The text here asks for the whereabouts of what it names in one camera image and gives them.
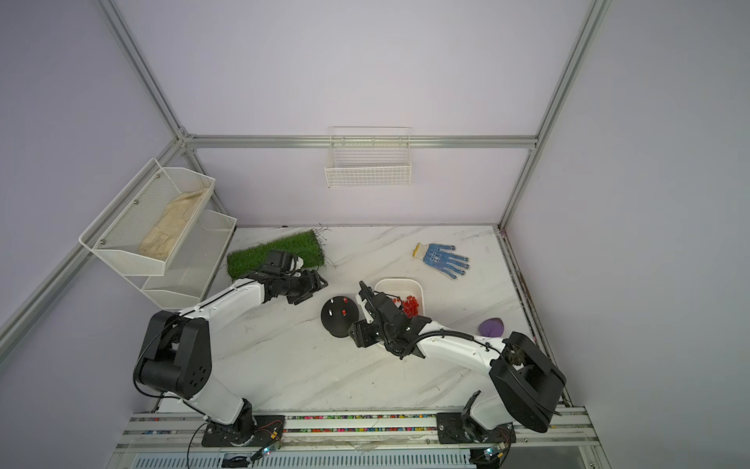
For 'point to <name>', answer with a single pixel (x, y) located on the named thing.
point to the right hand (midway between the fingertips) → (360, 331)
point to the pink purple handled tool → (491, 327)
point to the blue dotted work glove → (436, 259)
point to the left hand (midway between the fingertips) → (320, 290)
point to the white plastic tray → (408, 292)
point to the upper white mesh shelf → (147, 221)
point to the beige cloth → (162, 239)
